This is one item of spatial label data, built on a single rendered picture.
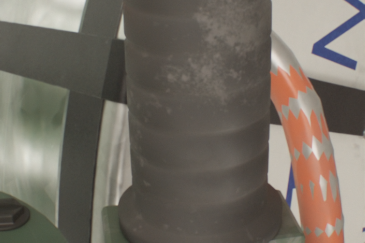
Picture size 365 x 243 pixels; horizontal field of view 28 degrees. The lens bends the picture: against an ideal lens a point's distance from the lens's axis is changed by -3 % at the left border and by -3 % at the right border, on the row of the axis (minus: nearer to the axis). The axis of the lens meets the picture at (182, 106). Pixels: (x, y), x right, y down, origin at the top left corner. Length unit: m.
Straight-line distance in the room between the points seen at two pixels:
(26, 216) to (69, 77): 0.19
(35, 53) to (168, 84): 0.29
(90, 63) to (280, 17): 0.12
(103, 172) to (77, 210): 0.03
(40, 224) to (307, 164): 0.08
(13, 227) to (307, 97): 0.10
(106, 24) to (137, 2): 0.24
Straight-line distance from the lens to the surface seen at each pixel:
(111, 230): 0.20
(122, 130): 0.39
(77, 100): 0.41
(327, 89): 0.49
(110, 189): 0.39
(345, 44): 0.51
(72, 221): 0.42
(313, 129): 0.22
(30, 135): 0.47
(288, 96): 0.23
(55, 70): 0.43
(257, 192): 0.18
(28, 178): 0.48
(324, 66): 0.49
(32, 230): 0.23
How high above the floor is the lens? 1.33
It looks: 25 degrees down
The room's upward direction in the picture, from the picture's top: 136 degrees counter-clockwise
